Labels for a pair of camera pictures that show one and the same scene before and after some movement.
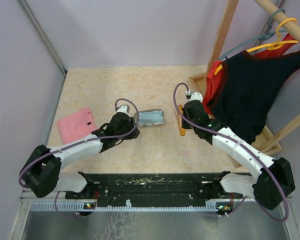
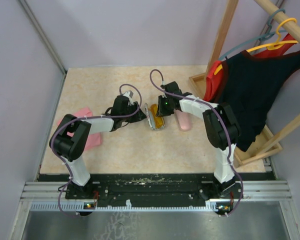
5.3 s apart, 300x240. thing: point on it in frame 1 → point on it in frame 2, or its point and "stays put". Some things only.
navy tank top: (248, 87) stays put
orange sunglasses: (182, 130) → (159, 121)
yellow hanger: (278, 43) stays put
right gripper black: (185, 125) → (161, 111)
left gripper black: (133, 135) → (138, 115)
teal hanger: (266, 35) stays put
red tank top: (215, 79) stays put
